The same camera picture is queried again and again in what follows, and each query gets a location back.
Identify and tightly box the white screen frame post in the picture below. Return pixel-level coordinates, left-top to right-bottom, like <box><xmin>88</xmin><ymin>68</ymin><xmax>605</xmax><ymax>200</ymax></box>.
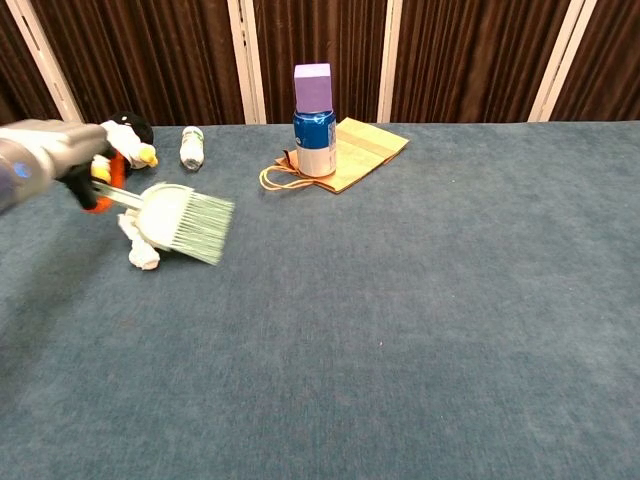
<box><xmin>226</xmin><ymin>0</ymin><xmax>268</xmax><ymax>125</ymax></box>
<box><xmin>3</xmin><ymin>0</ymin><xmax>84</xmax><ymax>124</ymax></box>
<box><xmin>375</xmin><ymin>0</ymin><xmax>404</xmax><ymax>124</ymax></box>
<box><xmin>528</xmin><ymin>0</ymin><xmax>599</xmax><ymax>123</ymax></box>

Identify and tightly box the purple foam block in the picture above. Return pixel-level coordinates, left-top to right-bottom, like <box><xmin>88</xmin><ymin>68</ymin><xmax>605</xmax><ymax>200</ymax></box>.
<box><xmin>293</xmin><ymin>62</ymin><xmax>334</xmax><ymax>115</ymax></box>

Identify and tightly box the blue felt table mat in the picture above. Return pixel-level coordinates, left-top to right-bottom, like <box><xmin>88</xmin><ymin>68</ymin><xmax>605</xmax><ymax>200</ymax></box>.
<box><xmin>0</xmin><ymin>119</ymin><xmax>640</xmax><ymax>480</ymax></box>

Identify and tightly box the dark brown curtain panel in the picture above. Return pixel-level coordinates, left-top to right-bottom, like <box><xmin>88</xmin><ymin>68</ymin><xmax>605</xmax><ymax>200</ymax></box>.
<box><xmin>0</xmin><ymin>0</ymin><xmax>62</xmax><ymax>126</ymax></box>
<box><xmin>29</xmin><ymin>0</ymin><xmax>247</xmax><ymax>127</ymax></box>
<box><xmin>390</xmin><ymin>0</ymin><xmax>572</xmax><ymax>124</ymax></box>
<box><xmin>548</xmin><ymin>0</ymin><xmax>640</xmax><ymax>122</ymax></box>
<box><xmin>252</xmin><ymin>0</ymin><xmax>390</xmax><ymax>125</ymax></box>

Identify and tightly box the brown paper bag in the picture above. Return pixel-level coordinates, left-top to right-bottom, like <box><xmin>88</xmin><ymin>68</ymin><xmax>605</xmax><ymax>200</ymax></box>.
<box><xmin>258</xmin><ymin>117</ymin><xmax>411</xmax><ymax>196</ymax></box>

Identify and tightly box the black white penguin plush toy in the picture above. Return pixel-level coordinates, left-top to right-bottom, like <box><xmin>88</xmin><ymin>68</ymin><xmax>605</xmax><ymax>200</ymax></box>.
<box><xmin>91</xmin><ymin>110</ymin><xmax>160</xmax><ymax>184</ymax></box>

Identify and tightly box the white brush with green bristles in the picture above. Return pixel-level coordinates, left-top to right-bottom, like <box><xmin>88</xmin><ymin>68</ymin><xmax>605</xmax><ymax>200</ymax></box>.
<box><xmin>91</xmin><ymin>180</ymin><xmax>236</xmax><ymax>267</ymax></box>

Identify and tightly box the white paper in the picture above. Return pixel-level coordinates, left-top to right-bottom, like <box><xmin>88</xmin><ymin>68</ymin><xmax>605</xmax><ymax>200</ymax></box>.
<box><xmin>128</xmin><ymin>236</ymin><xmax>162</xmax><ymax>272</ymax></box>
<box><xmin>117</xmin><ymin>209</ymin><xmax>144</xmax><ymax>240</ymax></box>

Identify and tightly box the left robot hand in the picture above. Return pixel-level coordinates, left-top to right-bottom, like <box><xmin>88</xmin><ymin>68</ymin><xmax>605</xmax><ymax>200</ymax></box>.
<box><xmin>47</xmin><ymin>119</ymin><xmax>126</xmax><ymax>215</ymax></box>

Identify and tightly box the small white plastic bottle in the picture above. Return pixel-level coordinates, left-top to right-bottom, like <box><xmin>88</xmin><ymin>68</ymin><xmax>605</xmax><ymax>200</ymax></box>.
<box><xmin>179</xmin><ymin>125</ymin><xmax>206</xmax><ymax>172</ymax></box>

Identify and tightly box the blue and white can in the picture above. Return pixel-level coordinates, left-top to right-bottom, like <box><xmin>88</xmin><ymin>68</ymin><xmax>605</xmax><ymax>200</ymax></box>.
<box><xmin>291</xmin><ymin>108</ymin><xmax>338</xmax><ymax>178</ymax></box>

